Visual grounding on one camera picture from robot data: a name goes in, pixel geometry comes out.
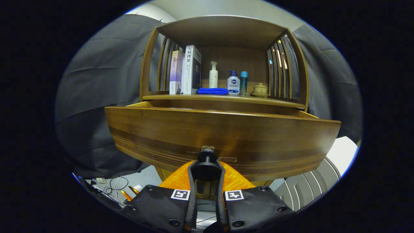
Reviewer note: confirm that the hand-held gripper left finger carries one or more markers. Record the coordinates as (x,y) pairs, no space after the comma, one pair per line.
(193,210)

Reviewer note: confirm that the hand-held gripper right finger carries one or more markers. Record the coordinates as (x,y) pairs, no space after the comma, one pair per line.
(220,210)

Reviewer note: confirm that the brown wooden drawer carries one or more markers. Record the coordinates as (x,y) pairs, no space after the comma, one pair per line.
(226,136)

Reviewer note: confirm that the wooden countertop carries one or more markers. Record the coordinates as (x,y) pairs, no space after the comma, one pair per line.
(258,100)

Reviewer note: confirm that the brown wooden cabinet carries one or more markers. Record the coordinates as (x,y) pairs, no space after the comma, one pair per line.
(223,32)

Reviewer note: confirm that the small white box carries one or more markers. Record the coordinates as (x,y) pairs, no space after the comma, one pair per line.
(98,180)

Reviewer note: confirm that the folded blue cloth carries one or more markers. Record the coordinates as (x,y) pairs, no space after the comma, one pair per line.
(212,91)

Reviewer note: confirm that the white bottle with blue cap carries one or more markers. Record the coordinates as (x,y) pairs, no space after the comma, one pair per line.
(233,84)

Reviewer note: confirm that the ceramic lidded teacup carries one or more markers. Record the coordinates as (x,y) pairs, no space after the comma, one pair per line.
(260,89)

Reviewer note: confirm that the teal bottle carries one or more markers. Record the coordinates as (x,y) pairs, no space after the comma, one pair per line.
(244,84)

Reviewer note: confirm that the white pump bottle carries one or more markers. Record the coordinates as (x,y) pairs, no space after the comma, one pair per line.
(213,77)

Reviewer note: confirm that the white board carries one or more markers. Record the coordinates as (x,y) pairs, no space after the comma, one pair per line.
(343,152)

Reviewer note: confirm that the white book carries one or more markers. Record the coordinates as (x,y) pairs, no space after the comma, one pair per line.
(189,71)

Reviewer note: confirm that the purple book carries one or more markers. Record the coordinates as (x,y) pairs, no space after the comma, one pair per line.
(175,71)

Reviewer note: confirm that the black backdrop cloth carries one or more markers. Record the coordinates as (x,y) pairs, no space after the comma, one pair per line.
(97,97)

